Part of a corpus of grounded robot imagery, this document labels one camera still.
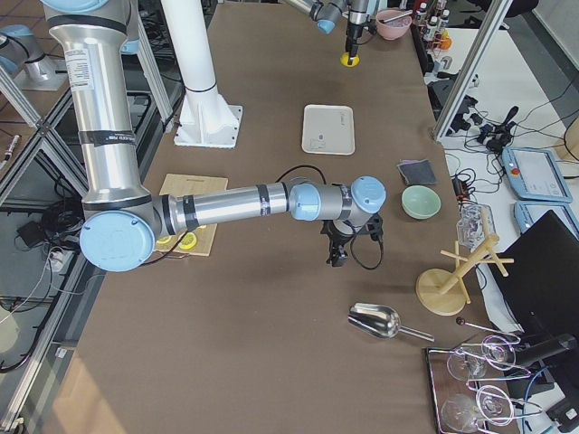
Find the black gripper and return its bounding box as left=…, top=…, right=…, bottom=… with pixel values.
left=320, top=215, right=384, bottom=267
left=345, top=11, right=362, bottom=58

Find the yellow lemon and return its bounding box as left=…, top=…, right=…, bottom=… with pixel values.
left=340, top=52, right=360, bottom=68

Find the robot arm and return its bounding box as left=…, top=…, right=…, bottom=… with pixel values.
left=42, top=1, right=387, bottom=272
left=285, top=0, right=376, bottom=68

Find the white rabbit tray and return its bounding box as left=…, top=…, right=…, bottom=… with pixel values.
left=301, top=104, right=356, bottom=156

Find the pink bowl with ice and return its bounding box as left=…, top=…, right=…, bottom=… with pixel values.
left=375, top=9, right=413, bottom=41

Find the metal scoop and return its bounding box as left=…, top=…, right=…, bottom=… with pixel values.
left=347, top=302, right=434, bottom=343

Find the green ceramic bowl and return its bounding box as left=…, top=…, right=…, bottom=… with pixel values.
left=402, top=185, right=441, bottom=220

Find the wooden cup tree stand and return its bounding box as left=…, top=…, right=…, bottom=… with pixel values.
left=415, top=232, right=515, bottom=316

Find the grey folded cloth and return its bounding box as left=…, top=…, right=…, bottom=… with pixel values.
left=397, top=159, right=438, bottom=186

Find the clear glass mug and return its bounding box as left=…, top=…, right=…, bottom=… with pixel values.
left=457, top=204, right=495, bottom=250

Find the lemon slice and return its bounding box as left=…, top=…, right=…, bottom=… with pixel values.
left=156, top=236, right=173, bottom=246
left=177, top=232, right=198, bottom=251

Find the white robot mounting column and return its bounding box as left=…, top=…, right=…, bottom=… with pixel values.
left=162, top=0, right=242, bottom=149

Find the wooden cutting board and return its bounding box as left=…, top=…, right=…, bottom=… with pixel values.
left=159, top=174, right=228, bottom=259

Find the wine glass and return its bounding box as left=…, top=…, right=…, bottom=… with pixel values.
left=447, top=335, right=516, bottom=381
left=441, top=385, right=515, bottom=433

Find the blue teach pendant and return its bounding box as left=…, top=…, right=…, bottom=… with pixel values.
left=514, top=201, right=574, bottom=233
left=501, top=146, right=573, bottom=203

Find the black monitor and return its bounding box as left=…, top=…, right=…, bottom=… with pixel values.
left=493, top=211, right=578, bottom=336

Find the aluminium frame post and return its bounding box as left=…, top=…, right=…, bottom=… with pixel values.
left=432, top=0, right=513, bottom=141

